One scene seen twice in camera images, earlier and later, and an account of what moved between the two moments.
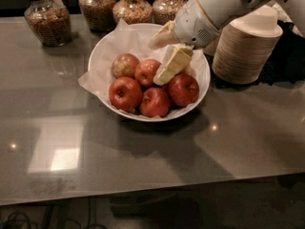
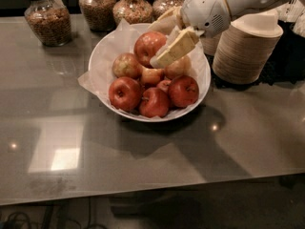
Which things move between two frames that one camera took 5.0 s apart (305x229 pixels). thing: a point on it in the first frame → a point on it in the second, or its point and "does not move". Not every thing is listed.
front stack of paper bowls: (245, 50) does not move
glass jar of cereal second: (97, 6) does not move
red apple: (145, 72) → (148, 45)
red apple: (183, 90) does not move
